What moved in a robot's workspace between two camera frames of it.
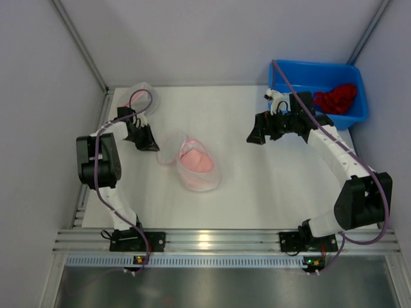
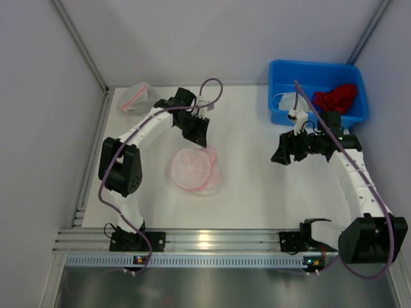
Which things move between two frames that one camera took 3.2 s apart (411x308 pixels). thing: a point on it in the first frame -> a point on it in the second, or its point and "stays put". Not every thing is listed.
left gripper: [141, 136] -> [191, 121]
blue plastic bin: [313, 76] stays put
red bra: [336, 101] stays put
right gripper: [268, 125] -> [292, 145]
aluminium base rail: [219, 242] stays put
